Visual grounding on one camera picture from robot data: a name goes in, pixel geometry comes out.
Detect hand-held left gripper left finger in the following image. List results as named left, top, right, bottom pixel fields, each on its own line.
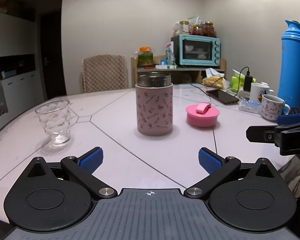
left=18, top=147, right=118, bottom=202

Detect white tissue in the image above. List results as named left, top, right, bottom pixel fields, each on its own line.
left=205, top=67, right=224, bottom=78

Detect white mug blue print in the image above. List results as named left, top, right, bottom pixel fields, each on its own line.
left=250, top=82, right=275, bottom=103

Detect pink bottle cap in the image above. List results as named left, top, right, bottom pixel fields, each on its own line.
left=185, top=103, right=220, bottom=128

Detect dark door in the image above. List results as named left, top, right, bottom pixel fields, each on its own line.
left=39, top=10, right=67, bottom=97

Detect black smartphone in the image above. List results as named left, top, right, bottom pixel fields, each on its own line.
left=206, top=89, right=240, bottom=105

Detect black charger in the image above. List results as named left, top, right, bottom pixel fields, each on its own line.
left=244, top=75, right=253, bottom=92

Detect clear plastic swab box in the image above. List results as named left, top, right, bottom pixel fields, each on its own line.
left=239, top=99, right=262, bottom=114

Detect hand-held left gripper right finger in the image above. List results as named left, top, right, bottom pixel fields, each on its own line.
left=183, top=147, right=282, bottom=202

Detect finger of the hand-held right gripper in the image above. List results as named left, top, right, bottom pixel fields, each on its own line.
left=276, top=113, right=300, bottom=126
left=246, top=120, right=300, bottom=143

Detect black charging cable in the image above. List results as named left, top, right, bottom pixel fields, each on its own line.
left=190, top=66, right=251, bottom=98

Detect green pickle jar orange lid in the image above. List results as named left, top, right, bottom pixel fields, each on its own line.
left=137, top=46, right=154, bottom=67

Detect blue thermos flask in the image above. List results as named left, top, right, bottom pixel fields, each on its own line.
left=277, top=19, right=300, bottom=110

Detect green tissue packet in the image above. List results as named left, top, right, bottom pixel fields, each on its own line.
left=231, top=71, right=257, bottom=91

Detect glass jar pale contents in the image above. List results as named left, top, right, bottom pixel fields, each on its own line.
left=174, top=21, right=190, bottom=36

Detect stack of cardboard boxes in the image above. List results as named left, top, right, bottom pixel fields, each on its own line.
left=0, top=0, right=37, bottom=22

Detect wooden side table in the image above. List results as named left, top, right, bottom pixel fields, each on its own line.
left=130, top=58, right=227, bottom=85

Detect pink patterned bottle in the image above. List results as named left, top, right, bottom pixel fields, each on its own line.
left=135, top=72, right=174, bottom=137

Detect clear glass cup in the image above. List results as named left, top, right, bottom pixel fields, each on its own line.
left=35, top=99, right=72, bottom=147

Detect light blue toaster oven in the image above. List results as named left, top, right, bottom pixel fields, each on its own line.
left=178, top=34, right=221, bottom=68

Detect white mug figure print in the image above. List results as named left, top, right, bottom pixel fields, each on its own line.
left=261, top=94, right=291, bottom=121

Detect yellow snack packet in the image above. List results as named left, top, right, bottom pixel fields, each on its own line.
left=202, top=76, right=230, bottom=89

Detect white wall cabinet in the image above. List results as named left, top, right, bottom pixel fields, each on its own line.
left=0, top=11, right=44, bottom=130

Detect glass jar red contents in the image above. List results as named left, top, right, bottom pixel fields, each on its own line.
left=203, top=21, right=216, bottom=37
left=190, top=24, right=204, bottom=36

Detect quilted beige chair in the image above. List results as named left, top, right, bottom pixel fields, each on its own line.
left=80, top=54, right=129, bottom=93

